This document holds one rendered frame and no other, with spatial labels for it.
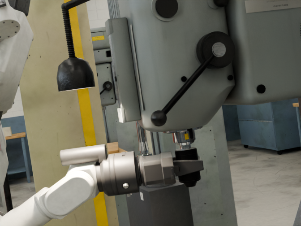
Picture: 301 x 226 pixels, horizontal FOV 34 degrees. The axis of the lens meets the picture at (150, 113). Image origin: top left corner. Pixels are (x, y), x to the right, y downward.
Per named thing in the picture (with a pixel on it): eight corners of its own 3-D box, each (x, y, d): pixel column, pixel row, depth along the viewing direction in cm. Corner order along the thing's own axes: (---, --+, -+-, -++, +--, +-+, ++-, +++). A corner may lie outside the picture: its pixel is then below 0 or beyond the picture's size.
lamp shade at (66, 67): (51, 92, 97) (47, 61, 97) (83, 88, 102) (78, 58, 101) (70, 89, 91) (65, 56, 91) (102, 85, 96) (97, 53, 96)
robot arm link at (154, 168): (171, 149, 99) (112, 157, 99) (177, 196, 99) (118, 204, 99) (169, 141, 111) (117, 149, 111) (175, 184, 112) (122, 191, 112)
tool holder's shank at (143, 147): (151, 152, 149) (146, 115, 149) (143, 154, 147) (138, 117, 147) (144, 152, 152) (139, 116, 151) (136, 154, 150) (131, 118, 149)
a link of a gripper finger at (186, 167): (204, 171, 103) (174, 176, 103) (201, 156, 103) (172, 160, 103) (204, 173, 101) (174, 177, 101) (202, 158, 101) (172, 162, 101)
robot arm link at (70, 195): (100, 192, 100) (49, 229, 102) (103, 176, 109) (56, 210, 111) (79, 168, 99) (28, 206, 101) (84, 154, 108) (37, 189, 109)
